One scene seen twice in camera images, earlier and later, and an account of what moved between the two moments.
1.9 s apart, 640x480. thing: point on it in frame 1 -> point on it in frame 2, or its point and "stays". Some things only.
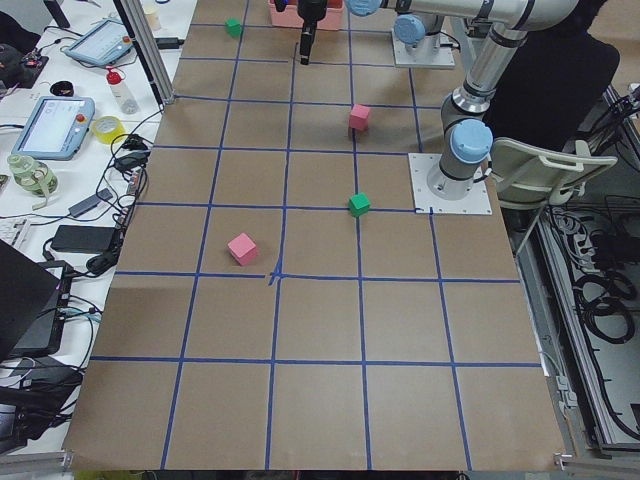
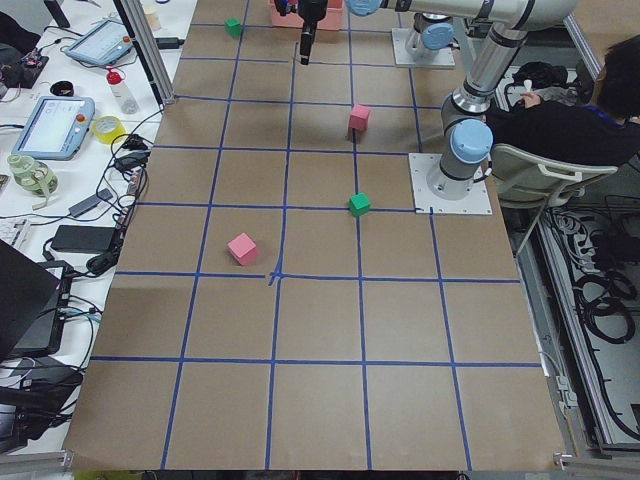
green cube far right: [233, 27] stays
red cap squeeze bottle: [123, 98] stays
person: [554, 82] -> [605, 133]
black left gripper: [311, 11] stays
